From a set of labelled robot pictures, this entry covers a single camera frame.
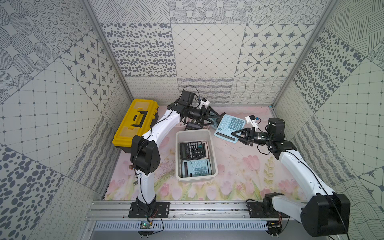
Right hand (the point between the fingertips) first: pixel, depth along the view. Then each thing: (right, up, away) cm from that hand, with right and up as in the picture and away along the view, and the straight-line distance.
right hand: (232, 137), depth 72 cm
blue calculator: (-1, +6, +3) cm, 7 cm away
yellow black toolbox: (-53, +10, +19) cm, 57 cm away
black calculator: (-20, -11, +19) cm, 30 cm away
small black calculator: (-20, +4, +31) cm, 37 cm away
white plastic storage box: (-19, -1, +16) cm, 25 cm away
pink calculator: (-11, -14, +18) cm, 25 cm away
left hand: (-7, +10, +4) cm, 13 cm away
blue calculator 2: (-18, -19, +12) cm, 29 cm away
